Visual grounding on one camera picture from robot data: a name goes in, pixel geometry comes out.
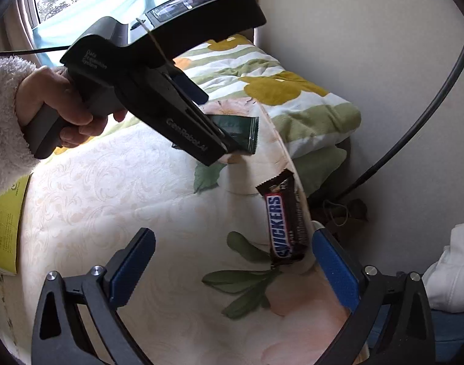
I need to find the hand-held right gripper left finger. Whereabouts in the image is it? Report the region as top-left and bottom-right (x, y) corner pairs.
(31, 227), (156, 365)

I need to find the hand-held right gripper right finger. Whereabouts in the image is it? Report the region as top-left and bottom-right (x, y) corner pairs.
(311, 227), (437, 365)

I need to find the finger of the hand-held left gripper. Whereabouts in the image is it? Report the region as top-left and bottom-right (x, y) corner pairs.
(186, 103), (242, 155)
(171, 71), (210, 105)

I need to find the dark green snack packet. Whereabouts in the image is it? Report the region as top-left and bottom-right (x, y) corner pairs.
(172, 114), (260, 156)

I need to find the brown chocolate bar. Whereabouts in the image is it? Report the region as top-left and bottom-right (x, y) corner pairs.
(255, 171), (312, 269)

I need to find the yellow-green cardboard box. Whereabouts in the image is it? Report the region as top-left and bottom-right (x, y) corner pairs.
(0, 174), (31, 276)

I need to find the person's left forearm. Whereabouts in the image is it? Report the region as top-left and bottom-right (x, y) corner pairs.
(0, 55), (43, 199)

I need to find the person's left hand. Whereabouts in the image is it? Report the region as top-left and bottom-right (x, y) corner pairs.
(16, 66), (128, 149)

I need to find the cream floral tablecloth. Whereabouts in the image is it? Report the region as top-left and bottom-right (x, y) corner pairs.
(0, 99), (369, 365)

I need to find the floral striped blanket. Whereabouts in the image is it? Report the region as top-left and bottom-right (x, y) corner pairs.
(173, 33), (362, 160)

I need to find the pale green folded blanket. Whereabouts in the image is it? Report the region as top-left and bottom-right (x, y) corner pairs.
(292, 145), (350, 199)

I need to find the white cloth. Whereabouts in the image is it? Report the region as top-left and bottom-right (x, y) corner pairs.
(422, 218), (464, 312)

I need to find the thin yellow string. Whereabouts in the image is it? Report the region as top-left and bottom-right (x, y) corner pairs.
(323, 200), (351, 226)

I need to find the thin black cable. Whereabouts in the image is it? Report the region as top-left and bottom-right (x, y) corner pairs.
(0, 47), (71, 56)

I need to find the thick black cable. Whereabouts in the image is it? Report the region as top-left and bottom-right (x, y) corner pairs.
(333, 26), (464, 203)

